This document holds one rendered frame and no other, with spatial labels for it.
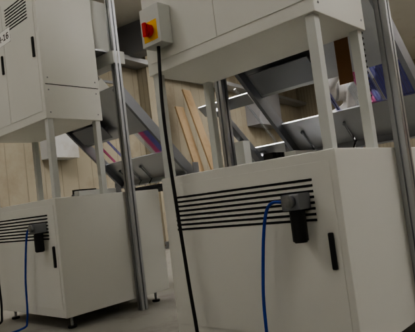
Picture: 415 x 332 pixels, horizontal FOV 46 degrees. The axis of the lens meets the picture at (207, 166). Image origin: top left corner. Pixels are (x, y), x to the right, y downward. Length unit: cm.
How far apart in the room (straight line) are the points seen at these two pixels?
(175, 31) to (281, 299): 96
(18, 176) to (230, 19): 382
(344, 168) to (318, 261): 27
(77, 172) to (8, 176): 86
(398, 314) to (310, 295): 30
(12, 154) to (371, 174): 408
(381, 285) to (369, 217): 20
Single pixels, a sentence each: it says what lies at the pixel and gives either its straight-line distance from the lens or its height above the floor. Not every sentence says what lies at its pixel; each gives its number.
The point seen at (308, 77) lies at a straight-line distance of 211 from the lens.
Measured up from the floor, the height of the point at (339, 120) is 81.
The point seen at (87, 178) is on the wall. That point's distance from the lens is 568.
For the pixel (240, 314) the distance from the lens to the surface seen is 162.
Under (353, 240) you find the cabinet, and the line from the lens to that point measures 139.
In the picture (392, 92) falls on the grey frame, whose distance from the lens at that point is 175.
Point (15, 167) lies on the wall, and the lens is 512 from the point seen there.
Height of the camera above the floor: 52
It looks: 4 degrees up
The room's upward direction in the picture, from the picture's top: 7 degrees counter-clockwise
